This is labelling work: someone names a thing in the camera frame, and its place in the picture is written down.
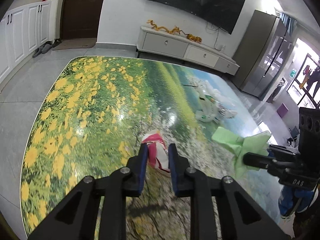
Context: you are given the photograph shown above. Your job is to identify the green paper napkin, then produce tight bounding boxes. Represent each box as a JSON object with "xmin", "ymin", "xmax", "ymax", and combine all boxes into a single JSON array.
[{"xmin": 212, "ymin": 127, "xmax": 271, "ymax": 178}]

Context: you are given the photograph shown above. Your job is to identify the red white paper wrapper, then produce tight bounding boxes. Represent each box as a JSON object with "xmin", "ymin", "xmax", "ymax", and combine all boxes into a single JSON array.
[{"xmin": 142, "ymin": 129, "xmax": 170, "ymax": 177}]

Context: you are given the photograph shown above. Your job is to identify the purple stool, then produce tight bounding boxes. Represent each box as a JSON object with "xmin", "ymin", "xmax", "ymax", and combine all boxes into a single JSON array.
[{"xmin": 277, "ymin": 103, "xmax": 289, "ymax": 118}]

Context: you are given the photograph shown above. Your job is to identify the white crumpled plastic bag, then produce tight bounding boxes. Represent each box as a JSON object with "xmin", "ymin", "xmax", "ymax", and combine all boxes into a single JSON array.
[{"xmin": 195, "ymin": 87, "xmax": 237, "ymax": 124}]

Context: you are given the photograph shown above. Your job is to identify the grey double-door refrigerator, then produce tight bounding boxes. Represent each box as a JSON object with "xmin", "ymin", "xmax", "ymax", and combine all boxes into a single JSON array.
[{"xmin": 232, "ymin": 10, "xmax": 292, "ymax": 101}]

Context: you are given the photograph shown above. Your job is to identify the golden lion ornament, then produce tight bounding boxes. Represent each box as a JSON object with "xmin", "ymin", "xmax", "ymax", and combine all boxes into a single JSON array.
[{"xmin": 186, "ymin": 34, "xmax": 202, "ymax": 43}]

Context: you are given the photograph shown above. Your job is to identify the golden dragon ornament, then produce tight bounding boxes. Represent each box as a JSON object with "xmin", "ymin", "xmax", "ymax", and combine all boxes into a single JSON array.
[{"xmin": 146, "ymin": 20, "xmax": 186, "ymax": 35}]

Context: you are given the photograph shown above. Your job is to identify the white grey TV cabinet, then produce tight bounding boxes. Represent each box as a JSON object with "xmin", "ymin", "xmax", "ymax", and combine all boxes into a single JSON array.
[{"xmin": 136, "ymin": 26, "xmax": 239, "ymax": 76}]

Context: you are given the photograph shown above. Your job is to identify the grey slippers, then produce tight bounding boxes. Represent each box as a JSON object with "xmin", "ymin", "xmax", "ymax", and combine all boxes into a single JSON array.
[{"xmin": 32, "ymin": 38, "xmax": 61, "ymax": 58}]

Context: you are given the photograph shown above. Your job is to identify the brown door mat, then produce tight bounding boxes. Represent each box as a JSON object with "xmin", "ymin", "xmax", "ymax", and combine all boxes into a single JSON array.
[{"xmin": 53, "ymin": 38, "xmax": 97, "ymax": 50}]

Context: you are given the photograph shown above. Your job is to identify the white shoe cabinet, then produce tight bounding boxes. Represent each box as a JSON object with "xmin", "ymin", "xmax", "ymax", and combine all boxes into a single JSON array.
[{"xmin": 1, "ymin": 1, "xmax": 51, "ymax": 82}]

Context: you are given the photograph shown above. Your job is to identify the dark brown entrance door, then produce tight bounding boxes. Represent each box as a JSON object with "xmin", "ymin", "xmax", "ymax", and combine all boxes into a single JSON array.
[{"xmin": 60, "ymin": 0, "xmax": 103, "ymax": 40}]

